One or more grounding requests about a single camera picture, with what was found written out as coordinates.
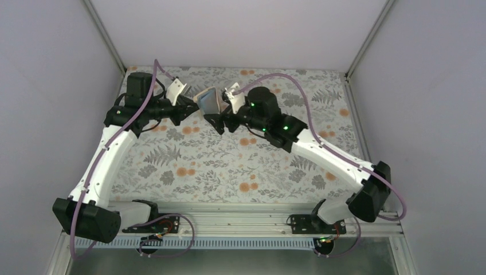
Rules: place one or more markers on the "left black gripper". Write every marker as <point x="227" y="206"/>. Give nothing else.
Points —
<point x="176" y="112"/>

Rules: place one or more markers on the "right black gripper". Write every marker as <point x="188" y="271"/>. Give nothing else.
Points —
<point x="224" y="117"/>

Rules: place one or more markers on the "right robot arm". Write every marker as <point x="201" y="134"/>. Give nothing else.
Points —
<point x="259" y="110"/>

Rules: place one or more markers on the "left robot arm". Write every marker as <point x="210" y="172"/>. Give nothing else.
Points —
<point x="87" y="211"/>

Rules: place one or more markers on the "floral patterned table mat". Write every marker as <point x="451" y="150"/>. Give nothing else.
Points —
<point x="193" y="163"/>

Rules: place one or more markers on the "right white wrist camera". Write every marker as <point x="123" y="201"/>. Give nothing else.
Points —
<point x="234" y="96"/>

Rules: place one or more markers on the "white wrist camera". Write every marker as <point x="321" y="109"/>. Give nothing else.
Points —
<point x="234" y="96"/>
<point x="174" y="90"/>

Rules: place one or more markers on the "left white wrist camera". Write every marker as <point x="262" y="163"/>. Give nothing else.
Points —
<point x="174" y="90"/>

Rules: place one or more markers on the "aluminium mounting rail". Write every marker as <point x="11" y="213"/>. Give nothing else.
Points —
<point x="242" y="220"/>

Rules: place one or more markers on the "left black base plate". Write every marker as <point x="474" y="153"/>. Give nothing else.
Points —
<point x="162" y="226"/>

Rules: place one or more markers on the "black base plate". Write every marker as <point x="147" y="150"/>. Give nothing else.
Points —
<point x="162" y="226"/>
<point x="308" y="224"/>

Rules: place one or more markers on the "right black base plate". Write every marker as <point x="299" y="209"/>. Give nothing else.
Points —
<point x="308" y="224"/>

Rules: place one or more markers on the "grey slotted cable duct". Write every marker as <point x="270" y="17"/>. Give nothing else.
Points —
<point x="259" y="243"/>

